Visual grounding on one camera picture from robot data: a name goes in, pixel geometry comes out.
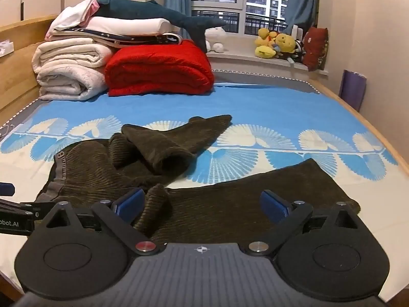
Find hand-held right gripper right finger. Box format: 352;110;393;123
248;190;365;257

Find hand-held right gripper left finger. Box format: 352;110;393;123
41;188;158;257

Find dark olive corduroy pants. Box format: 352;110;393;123
33;114;361;247

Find blue white patterned bed sheet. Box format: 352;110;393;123
0;82;409;303

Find thick white folded blanket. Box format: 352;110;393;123
32;37;116;101

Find white tissue box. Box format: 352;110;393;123
0;39;15;57

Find red folded blanket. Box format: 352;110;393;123
105;39;215;97

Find white window sill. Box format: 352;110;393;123
206;50;330;76

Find black white striped plush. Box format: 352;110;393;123
287;40;308;65

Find yellow duck plush toy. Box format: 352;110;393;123
255;27;279;59

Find red cushion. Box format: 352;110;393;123
302;26;330;71

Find navy printed folded blanket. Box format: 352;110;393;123
51;28;183;49

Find small white appliance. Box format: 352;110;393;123
290;25;308;43

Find white plush toy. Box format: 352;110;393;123
204;27;227;53

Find white folded quilt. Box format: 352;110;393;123
84;17;181;38

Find pink white folded cloth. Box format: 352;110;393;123
45;0;100;41

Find blue shark plush toy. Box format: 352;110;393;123
94;0;228;53

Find window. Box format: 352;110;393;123
191;0;296;36

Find white cable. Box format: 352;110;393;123
0;116;20;139

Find wooden bed frame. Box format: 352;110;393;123
0;14;409;304

